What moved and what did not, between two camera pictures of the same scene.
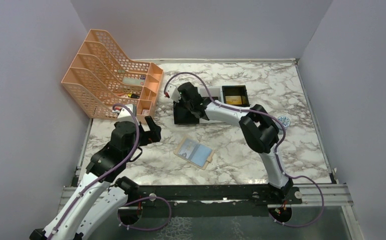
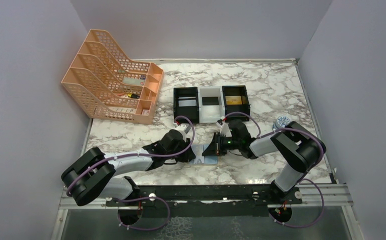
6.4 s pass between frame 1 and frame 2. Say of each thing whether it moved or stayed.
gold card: stayed
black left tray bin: stayed
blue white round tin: stayed
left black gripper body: moved
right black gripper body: moved
